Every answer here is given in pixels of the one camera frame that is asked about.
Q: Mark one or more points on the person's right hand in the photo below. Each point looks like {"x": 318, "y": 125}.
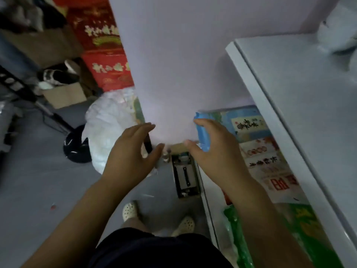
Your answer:
{"x": 223, "y": 159}

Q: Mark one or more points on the person's left hand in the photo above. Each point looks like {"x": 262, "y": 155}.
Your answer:
{"x": 125, "y": 159}

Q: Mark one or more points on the person's right thumb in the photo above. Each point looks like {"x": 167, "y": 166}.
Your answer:
{"x": 193, "y": 149}

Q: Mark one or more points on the person's left thumb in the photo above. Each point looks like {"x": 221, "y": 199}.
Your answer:
{"x": 154, "y": 154}

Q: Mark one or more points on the blue plastic packet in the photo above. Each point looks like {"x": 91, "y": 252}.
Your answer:
{"x": 203, "y": 136}

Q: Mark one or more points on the person's left forearm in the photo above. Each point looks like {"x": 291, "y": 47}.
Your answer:
{"x": 83, "y": 217}

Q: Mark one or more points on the person's right forearm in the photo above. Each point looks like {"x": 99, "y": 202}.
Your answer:
{"x": 265, "y": 220}

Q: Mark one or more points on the open cardboard box with device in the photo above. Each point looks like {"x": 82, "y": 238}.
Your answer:
{"x": 185, "y": 178}

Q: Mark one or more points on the white plastic bag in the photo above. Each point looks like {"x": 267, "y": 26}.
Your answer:
{"x": 106, "y": 128}

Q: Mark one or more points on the colourful blue-rimmed food packet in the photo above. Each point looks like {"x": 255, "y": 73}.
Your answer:
{"x": 245, "y": 122}

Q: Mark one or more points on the white left clog shoe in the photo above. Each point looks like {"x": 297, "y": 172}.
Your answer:
{"x": 129, "y": 211}

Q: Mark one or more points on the white clog shoe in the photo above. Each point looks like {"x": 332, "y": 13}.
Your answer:
{"x": 184, "y": 226}
{"x": 129, "y": 211}

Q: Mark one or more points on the white packet with red circles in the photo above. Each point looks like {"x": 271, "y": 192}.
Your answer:
{"x": 259, "y": 149}

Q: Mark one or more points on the white right clog shoe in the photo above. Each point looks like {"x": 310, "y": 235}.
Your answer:
{"x": 184, "y": 226}

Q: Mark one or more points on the black round stand base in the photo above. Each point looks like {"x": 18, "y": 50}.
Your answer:
{"x": 75, "y": 147}

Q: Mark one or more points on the red gift box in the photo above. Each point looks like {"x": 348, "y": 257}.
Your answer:
{"x": 111, "y": 69}
{"x": 94, "y": 27}

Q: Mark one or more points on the dark shorts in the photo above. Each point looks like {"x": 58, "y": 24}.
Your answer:
{"x": 156, "y": 251}

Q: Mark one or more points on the small cardboard box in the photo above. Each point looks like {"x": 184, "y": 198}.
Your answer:
{"x": 65, "y": 96}

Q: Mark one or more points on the white chest freezer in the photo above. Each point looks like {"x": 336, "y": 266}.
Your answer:
{"x": 301, "y": 108}

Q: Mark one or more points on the black and white shoes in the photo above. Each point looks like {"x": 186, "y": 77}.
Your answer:
{"x": 57, "y": 75}

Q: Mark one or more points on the green plastic food packet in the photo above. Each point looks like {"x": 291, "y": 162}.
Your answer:
{"x": 309, "y": 234}

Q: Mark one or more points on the black stand pole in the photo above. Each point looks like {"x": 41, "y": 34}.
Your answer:
{"x": 25, "y": 90}

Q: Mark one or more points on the large brown cardboard box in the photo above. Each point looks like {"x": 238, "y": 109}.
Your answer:
{"x": 41, "y": 47}

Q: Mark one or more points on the white rounded container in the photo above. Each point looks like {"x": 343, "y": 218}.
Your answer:
{"x": 339, "y": 30}

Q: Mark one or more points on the pile of dark clothes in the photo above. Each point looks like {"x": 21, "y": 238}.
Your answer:
{"x": 30, "y": 12}

